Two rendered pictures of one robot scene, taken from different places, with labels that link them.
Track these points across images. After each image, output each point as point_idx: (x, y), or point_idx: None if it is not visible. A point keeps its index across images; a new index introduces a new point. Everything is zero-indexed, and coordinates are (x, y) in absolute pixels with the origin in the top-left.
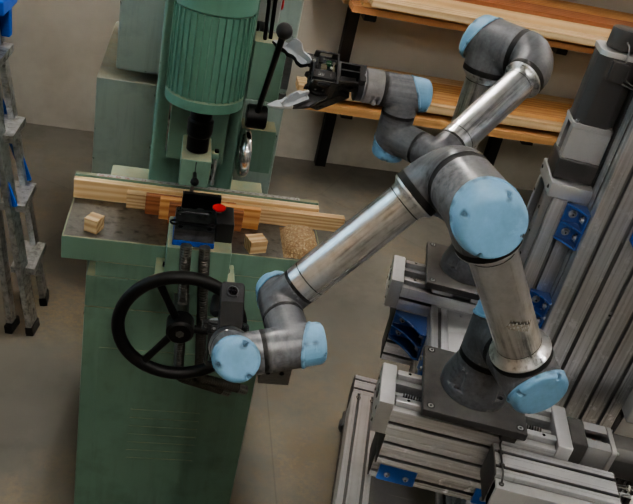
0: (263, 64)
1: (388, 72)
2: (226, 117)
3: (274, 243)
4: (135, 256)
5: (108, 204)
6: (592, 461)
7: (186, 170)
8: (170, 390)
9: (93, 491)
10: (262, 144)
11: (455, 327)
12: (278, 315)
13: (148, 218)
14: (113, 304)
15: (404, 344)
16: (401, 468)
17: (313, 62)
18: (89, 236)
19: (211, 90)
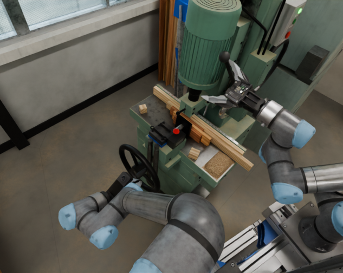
0: (251, 67)
1: (283, 110)
2: (217, 88)
3: (206, 157)
4: (149, 130)
5: (161, 102)
6: None
7: (182, 105)
8: (160, 180)
9: (142, 188)
10: (238, 107)
11: (281, 255)
12: (103, 210)
13: (168, 116)
14: (144, 141)
15: (260, 236)
16: None
17: (234, 83)
18: (137, 113)
19: (189, 75)
